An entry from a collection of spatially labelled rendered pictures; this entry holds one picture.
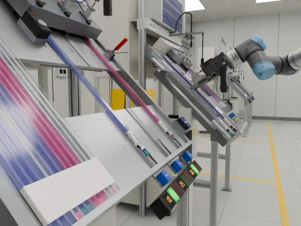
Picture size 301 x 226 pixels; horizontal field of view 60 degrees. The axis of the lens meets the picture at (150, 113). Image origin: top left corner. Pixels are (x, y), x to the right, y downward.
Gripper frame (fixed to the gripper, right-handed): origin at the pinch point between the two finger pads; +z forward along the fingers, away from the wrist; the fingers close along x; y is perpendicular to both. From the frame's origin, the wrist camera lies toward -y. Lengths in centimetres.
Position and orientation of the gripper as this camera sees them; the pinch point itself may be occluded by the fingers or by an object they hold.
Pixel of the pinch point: (193, 89)
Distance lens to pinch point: 124.7
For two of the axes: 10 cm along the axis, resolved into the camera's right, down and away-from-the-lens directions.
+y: -4.7, -8.7, 1.3
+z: -7.8, 4.8, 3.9
